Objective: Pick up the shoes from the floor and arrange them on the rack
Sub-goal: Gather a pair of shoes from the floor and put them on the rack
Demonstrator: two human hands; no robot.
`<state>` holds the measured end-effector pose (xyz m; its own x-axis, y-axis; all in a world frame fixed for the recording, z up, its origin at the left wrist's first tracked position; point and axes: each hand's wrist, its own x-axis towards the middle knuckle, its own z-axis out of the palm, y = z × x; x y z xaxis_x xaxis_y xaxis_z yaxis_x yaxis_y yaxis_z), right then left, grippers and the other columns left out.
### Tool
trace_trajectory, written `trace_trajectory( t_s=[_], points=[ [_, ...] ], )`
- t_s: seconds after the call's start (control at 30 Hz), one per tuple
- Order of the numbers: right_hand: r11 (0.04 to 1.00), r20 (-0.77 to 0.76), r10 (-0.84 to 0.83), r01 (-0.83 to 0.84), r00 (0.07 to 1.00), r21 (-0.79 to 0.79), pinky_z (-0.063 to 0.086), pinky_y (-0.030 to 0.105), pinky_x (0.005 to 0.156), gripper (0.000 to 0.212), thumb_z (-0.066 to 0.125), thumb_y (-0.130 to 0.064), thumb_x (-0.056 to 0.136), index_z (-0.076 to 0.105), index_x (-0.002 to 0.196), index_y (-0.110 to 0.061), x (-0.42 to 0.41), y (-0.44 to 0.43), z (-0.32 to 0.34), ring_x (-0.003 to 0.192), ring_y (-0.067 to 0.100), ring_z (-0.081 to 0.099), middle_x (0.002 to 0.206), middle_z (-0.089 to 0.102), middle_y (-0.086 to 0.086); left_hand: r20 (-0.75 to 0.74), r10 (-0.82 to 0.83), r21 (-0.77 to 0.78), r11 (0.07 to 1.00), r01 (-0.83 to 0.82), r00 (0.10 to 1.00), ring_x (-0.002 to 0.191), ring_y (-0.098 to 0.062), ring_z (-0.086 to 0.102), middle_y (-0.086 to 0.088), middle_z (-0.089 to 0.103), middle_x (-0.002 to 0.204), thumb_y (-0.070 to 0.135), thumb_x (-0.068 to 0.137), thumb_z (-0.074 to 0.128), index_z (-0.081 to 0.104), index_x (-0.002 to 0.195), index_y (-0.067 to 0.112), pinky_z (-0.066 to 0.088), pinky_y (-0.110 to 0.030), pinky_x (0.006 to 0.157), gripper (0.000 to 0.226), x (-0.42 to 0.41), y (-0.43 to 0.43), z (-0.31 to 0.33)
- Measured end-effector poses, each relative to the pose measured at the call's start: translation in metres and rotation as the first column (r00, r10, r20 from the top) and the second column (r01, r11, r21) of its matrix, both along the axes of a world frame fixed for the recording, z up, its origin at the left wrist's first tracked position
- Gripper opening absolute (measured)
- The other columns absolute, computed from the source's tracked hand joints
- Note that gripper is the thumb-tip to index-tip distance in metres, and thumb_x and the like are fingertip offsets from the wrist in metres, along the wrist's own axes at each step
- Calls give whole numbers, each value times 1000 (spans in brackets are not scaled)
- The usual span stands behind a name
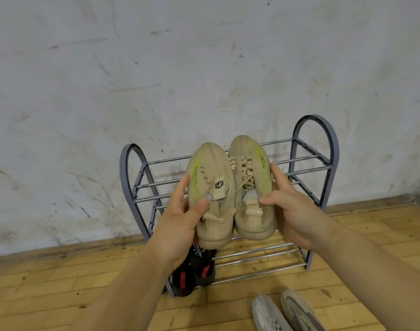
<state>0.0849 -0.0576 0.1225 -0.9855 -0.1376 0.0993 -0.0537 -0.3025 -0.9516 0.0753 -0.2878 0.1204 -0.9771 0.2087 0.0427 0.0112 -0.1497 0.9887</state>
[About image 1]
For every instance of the grey metal shoe rack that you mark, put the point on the grey metal shoe rack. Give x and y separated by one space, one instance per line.
123 175

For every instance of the person's right hand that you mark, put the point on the person's right hand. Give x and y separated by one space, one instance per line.
299 220

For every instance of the person's right forearm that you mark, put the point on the person's right forearm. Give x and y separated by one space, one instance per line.
379 279

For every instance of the person's left forearm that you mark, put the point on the person's left forearm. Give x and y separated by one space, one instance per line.
127 299

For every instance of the light grey sneaker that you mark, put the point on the light grey sneaker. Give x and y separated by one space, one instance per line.
303 310
268 313

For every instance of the black red sneaker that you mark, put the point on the black red sneaker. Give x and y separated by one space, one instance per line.
204 253

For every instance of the black shoe with red tab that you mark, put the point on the black shoe with red tab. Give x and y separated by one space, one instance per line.
182 282
204 275

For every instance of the person's left hand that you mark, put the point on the person's left hand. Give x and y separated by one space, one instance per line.
175 234

